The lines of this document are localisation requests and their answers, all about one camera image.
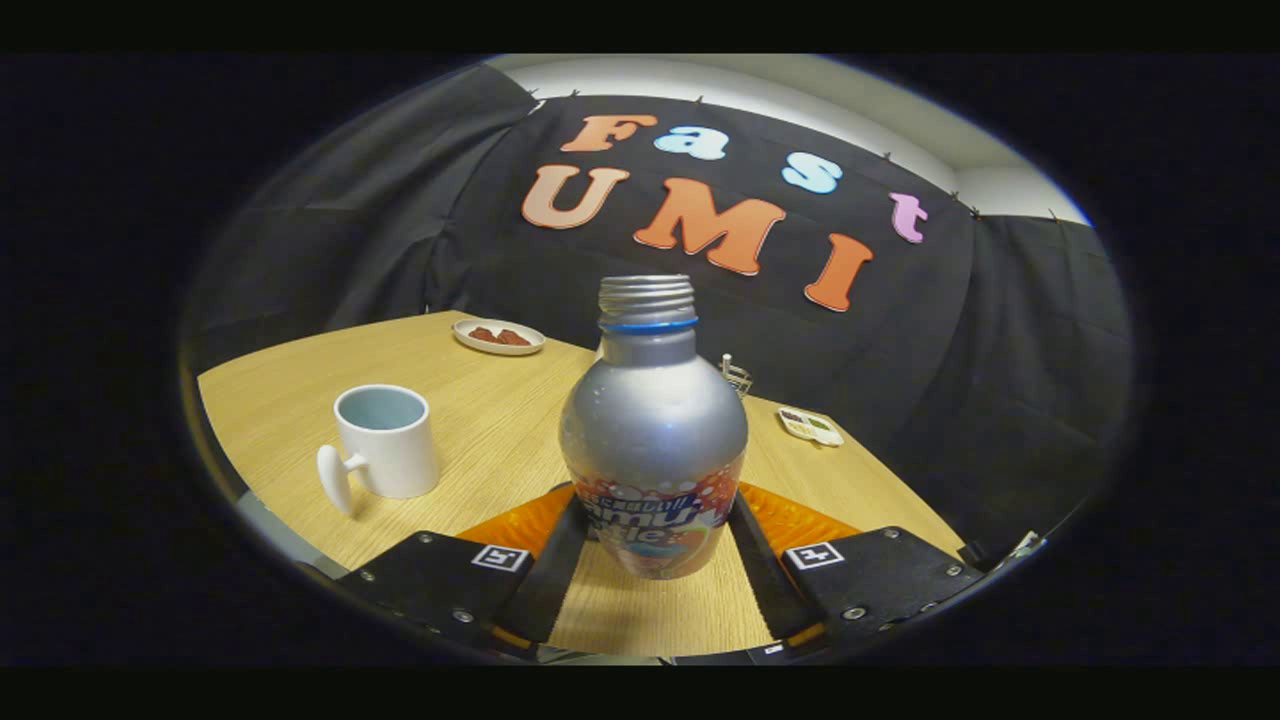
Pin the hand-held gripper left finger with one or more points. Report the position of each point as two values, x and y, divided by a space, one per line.
550 580

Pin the silver juice bottle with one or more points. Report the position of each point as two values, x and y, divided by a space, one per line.
650 430

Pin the black backdrop cloth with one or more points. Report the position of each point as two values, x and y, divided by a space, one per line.
950 350

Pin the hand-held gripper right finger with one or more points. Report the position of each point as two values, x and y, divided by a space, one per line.
765 580

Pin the small white plate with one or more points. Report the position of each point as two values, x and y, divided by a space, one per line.
470 343

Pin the red-brown food pieces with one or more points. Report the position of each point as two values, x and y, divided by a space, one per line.
500 336

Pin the white cup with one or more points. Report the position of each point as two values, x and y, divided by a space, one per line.
395 460

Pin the wooden table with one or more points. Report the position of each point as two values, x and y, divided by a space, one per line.
480 400

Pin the white divided tray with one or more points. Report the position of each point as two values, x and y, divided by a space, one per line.
810 427

